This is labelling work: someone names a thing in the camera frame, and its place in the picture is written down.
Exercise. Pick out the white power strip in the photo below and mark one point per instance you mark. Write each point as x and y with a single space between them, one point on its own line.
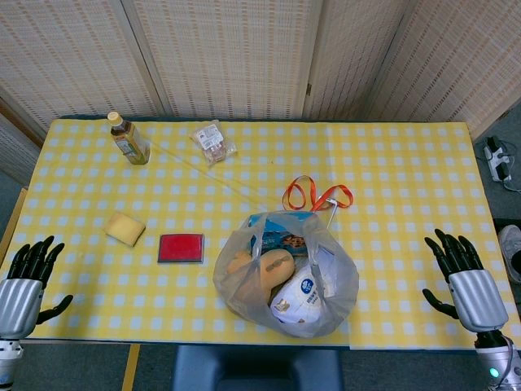
496 161

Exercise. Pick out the dark blue chair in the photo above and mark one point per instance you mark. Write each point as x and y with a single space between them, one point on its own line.
257 368

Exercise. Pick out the yellow sponge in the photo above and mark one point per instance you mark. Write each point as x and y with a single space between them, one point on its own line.
124 229

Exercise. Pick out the tea bottle yellow cap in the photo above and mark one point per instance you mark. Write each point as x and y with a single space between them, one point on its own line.
129 140

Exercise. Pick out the clear snack packet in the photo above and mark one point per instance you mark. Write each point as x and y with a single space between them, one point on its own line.
213 142

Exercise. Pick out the grey sneaker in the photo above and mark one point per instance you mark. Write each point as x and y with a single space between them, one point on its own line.
510 252

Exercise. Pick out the yellow checkered tablecloth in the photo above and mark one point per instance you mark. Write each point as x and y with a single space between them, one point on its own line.
260 228

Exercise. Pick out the orange bread roll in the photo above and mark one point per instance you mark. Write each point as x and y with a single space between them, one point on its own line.
273 269

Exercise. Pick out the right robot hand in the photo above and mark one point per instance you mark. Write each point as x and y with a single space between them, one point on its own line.
476 293

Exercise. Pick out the red flat box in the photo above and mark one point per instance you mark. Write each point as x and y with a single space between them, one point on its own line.
181 248

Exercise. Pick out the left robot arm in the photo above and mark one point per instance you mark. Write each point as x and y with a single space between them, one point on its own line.
8 360

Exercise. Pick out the translucent plastic bag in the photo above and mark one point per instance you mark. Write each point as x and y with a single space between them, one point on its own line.
285 277

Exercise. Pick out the woven folding screen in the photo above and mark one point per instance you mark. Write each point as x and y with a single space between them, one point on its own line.
260 57

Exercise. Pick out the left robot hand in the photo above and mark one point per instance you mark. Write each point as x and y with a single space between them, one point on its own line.
19 287

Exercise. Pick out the white round package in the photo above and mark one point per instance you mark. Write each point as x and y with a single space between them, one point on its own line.
299 299

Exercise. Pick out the blue snack box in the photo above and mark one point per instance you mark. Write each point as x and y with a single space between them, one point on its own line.
281 236

